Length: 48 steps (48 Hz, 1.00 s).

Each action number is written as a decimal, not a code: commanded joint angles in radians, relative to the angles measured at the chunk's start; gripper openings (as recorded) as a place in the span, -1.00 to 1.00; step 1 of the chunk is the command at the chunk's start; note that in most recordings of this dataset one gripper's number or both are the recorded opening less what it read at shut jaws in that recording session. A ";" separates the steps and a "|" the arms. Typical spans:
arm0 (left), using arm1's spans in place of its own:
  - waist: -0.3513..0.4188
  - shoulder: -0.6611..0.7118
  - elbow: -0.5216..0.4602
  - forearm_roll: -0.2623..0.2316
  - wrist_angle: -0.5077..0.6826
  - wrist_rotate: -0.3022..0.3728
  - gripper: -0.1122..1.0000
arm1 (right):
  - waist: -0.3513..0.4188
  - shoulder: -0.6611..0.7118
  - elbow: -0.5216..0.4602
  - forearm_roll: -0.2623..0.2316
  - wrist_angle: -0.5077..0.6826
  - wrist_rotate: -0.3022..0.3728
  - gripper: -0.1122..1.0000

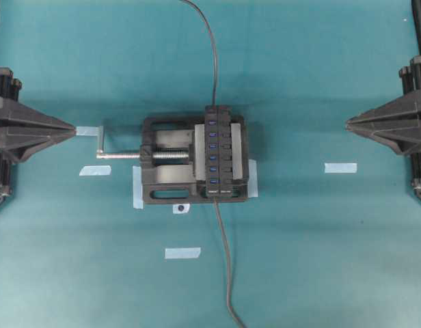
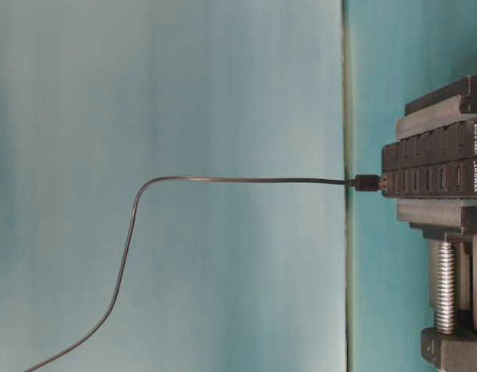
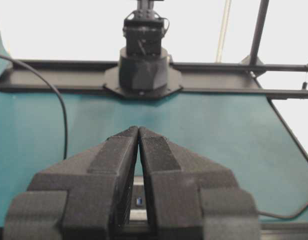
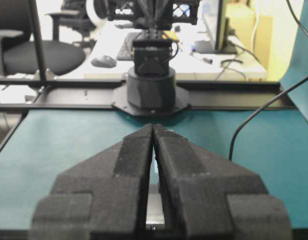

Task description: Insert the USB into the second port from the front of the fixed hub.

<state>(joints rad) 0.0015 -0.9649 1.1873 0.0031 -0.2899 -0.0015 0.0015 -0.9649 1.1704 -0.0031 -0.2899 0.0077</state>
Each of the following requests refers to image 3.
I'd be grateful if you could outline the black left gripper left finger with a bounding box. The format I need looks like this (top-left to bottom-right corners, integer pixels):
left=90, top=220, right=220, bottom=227
left=3, top=126, right=139, bottom=240

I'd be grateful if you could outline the black camera cable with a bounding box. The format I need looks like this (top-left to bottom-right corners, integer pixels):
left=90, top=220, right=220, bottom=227
left=0, top=53, right=69, bottom=161

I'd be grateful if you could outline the black upright frame post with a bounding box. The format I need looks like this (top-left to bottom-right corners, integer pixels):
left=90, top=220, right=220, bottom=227
left=242, top=0, right=270, bottom=67

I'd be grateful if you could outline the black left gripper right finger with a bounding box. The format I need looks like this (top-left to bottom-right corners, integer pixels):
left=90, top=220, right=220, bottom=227
left=138, top=127, right=260, bottom=240

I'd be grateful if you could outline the black USB hub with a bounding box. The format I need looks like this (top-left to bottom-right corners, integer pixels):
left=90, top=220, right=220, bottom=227
left=129, top=176, right=147, bottom=222

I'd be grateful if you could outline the black hub power cable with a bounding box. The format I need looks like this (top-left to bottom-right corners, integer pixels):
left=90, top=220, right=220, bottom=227
left=256, top=197, right=308, bottom=219

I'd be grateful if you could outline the black aluminium frame rail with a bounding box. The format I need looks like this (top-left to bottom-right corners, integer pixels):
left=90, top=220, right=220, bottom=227
left=0, top=59, right=308, bottom=101

